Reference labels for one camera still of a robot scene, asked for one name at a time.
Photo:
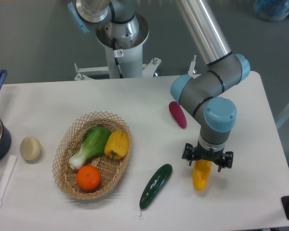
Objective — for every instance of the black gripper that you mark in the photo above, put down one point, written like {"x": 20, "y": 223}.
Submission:
{"x": 221, "y": 159}

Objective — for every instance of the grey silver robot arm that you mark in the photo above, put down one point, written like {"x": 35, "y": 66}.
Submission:
{"x": 122, "y": 32}

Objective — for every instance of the purple sweet potato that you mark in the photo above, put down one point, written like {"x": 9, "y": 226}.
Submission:
{"x": 178, "y": 114}

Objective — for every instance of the dark green cucumber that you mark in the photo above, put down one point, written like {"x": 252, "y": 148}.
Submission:
{"x": 154, "y": 186}

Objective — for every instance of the yellow bell pepper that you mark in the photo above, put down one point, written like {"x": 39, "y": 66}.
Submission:
{"x": 117, "y": 145}

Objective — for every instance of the woven wicker basket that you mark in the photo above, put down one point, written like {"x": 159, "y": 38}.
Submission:
{"x": 110, "y": 170}

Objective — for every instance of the green bok choy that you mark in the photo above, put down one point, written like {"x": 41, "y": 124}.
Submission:
{"x": 93, "y": 145}

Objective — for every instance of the orange tangerine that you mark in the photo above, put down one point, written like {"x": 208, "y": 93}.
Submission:
{"x": 88, "y": 177}

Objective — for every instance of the blue plastic bag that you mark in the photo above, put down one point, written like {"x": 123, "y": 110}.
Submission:
{"x": 271, "y": 10}

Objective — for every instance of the beige round bun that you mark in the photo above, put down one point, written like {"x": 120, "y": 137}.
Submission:
{"x": 30, "y": 148}

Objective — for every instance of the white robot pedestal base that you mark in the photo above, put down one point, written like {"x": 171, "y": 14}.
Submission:
{"x": 121, "y": 63}

